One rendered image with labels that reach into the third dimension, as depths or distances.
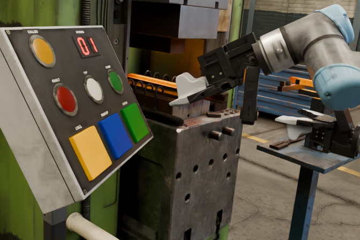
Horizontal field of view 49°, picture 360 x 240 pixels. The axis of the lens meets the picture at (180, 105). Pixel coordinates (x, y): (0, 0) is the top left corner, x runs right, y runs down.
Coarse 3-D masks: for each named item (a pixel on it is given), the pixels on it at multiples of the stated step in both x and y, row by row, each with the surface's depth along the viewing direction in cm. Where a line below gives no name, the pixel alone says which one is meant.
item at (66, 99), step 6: (60, 90) 63; (66, 90) 64; (60, 96) 62; (66, 96) 63; (72, 96) 65; (60, 102) 61; (66, 102) 63; (72, 102) 64; (66, 108) 62; (72, 108) 64
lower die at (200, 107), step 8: (136, 80) 140; (144, 80) 138; (136, 88) 133; (144, 88) 131; (160, 88) 131; (168, 88) 131; (176, 88) 129; (136, 96) 127; (152, 96) 123; (160, 96) 124; (168, 96) 124; (176, 96) 122; (152, 104) 123; (160, 104) 121; (168, 104) 119; (192, 104) 126; (200, 104) 129; (208, 104) 133; (168, 112) 119; (176, 112) 120; (184, 112) 123; (192, 112) 127; (200, 112) 130
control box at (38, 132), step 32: (0, 32) 56; (32, 32) 62; (64, 32) 71; (96, 32) 83; (0, 64) 57; (32, 64) 59; (64, 64) 67; (96, 64) 78; (0, 96) 58; (32, 96) 57; (128, 96) 86; (32, 128) 58; (64, 128) 60; (96, 128) 69; (32, 160) 59; (64, 160) 58; (64, 192) 59
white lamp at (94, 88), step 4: (88, 80) 72; (92, 80) 73; (88, 84) 71; (92, 84) 73; (96, 84) 74; (88, 88) 71; (92, 88) 72; (96, 88) 73; (92, 92) 72; (96, 92) 73; (100, 92) 74; (96, 96) 72; (100, 96) 74
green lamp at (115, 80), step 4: (112, 72) 82; (112, 76) 82; (116, 76) 83; (112, 80) 81; (116, 80) 82; (120, 80) 84; (112, 84) 80; (116, 84) 82; (120, 84) 83; (116, 88) 81; (120, 88) 83
